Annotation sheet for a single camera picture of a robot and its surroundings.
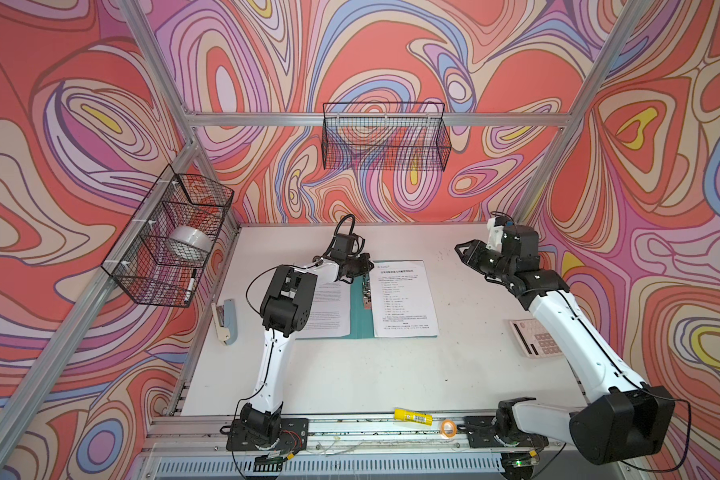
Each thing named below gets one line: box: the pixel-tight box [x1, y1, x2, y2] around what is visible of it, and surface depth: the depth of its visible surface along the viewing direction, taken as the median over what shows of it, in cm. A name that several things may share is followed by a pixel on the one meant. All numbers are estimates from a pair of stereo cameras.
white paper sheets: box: [371, 259, 439, 338], surface depth 98 cm
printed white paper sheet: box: [295, 265, 351, 339], surface depth 97 cm
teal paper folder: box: [296, 260, 438, 339], surface depth 95 cm
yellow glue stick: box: [393, 408, 433, 426], surface depth 76 cm
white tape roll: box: [169, 225, 214, 254], surface depth 75 cm
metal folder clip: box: [362, 274, 372, 310], surface depth 103 cm
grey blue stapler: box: [216, 299, 238, 346], surface depth 92 cm
